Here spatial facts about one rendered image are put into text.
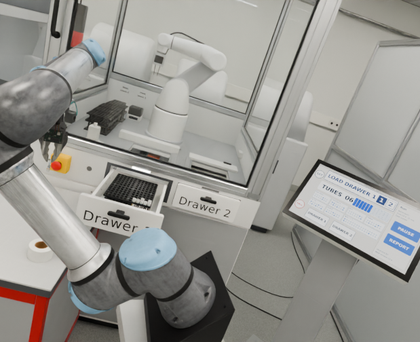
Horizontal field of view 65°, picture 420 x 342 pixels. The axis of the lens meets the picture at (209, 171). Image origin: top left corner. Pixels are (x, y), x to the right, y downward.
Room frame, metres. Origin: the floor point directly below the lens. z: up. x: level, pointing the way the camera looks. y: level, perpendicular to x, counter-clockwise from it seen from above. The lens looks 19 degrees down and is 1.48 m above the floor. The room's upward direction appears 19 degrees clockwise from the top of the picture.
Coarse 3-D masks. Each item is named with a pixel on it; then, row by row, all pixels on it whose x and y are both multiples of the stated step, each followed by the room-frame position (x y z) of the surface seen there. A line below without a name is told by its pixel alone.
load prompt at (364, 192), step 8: (328, 176) 1.42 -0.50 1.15; (336, 176) 1.42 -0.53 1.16; (336, 184) 1.39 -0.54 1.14; (344, 184) 1.38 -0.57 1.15; (352, 184) 1.38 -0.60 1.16; (352, 192) 1.35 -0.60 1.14; (360, 192) 1.35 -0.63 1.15; (368, 192) 1.34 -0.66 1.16; (376, 192) 1.34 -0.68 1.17; (376, 200) 1.31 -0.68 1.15; (384, 200) 1.31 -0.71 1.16; (392, 200) 1.30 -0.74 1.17; (392, 208) 1.28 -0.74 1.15
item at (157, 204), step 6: (108, 174) 1.26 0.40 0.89; (114, 174) 1.33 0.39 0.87; (126, 174) 1.33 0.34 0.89; (132, 174) 1.34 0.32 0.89; (102, 180) 1.19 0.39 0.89; (108, 180) 1.25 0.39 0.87; (150, 180) 1.35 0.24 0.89; (102, 186) 1.16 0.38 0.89; (108, 186) 1.28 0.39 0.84; (162, 186) 1.35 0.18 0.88; (96, 192) 1.08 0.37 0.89; (102, 192) 1.19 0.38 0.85; (156, 192) 1.35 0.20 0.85; (162, 192) 1.27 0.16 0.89; (156, 198) 1.31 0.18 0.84; (162, 198) 1.21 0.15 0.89; (156, 204) 1.26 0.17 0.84; (150, 210) 1.19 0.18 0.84; (156, 210) 1.21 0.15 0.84
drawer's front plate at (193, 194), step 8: (176, 192) 1.33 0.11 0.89; (184, 192) 1.33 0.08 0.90; (192, 192) 1.34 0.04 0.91; (200, 192) 1.34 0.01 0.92; (208, 192) 1.35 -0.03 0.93; (176, 200) 1.33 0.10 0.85; (184, 200) 1.33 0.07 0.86; (192, 200) 1.34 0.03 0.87; (200, 200) 1.34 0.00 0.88; (216, 200) 1.35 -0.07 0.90; (224, 200) 1.35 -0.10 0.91; (232, 200) 1.36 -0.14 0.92; (184, 208) 1.33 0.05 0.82; (192, 208) 1.34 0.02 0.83; (208, 208) 1.35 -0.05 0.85; (216, 208) 1.35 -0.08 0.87; (224, 208) 1.36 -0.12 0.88; (232, 208) 1.36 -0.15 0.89; (216, 216) 1.35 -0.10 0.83; (224, 216) 1.36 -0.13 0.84; (232, 216) 1.36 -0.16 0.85
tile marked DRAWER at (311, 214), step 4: (312, 208) 1.32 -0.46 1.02; (308, 212) 1.31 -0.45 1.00; (312, 212) 1.30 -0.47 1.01; (316, 212) 1.30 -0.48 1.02; (308, 216) 1.29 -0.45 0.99; (312, 216) 1.29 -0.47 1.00; (316, 216) 1.29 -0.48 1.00; (320, 216) 1.29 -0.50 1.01; (324, 216) 1.29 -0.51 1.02; (312, 220) 1.28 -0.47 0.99; (316, 220) 1.28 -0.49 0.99; (320, 220) 1.28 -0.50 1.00; (324, 220) 1.27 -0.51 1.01; (328, 220) 1.27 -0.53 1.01; (320, 224) 1.26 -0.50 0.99; (324, 224) 1.26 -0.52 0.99
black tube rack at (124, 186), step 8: (120, 176) 1.27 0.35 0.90; (128, 176) 1.30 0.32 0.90; (112, 184) 1.18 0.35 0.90; (120, 184) 1.21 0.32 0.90; (128, 184) 1.23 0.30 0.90; (136, 184) 1.25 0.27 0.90; (144, 184) 1.27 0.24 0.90; (152, 184) 1.31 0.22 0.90; (112, 192) 1.11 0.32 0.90; (120, 192) 1.13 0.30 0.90; (128, 192) 1.16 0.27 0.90; (136, 192) 1.18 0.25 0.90; (144, 192) 1.20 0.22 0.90; (152, 192) 1.22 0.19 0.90; (112, 200) 1.11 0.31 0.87; (120, 200) 1.13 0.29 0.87; (144, 200) 1.13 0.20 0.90; (152, 200) 1.15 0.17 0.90
